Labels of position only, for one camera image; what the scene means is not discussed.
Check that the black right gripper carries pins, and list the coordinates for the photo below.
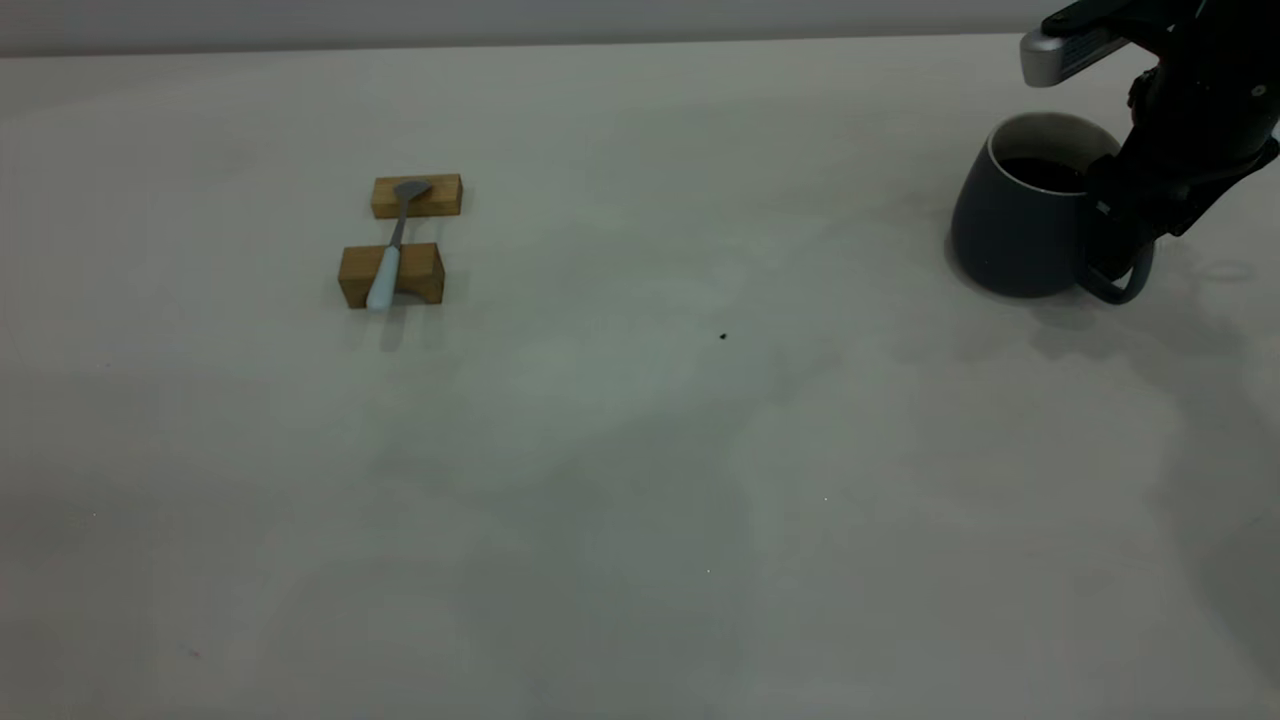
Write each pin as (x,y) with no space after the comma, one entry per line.
(1200,110)

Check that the dark grey ceramic mug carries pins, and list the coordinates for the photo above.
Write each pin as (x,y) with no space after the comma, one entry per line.
(1010,235)

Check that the dark coffee liquid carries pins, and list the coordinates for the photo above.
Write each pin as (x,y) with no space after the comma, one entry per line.
(1040,175)

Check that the rectangular wooden block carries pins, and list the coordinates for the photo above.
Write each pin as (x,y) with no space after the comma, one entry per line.
(445,196)

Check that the arched wooden block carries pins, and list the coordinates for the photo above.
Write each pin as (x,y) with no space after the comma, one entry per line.
(358,270)

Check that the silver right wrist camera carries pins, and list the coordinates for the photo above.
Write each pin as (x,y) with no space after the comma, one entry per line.
(1065,55)

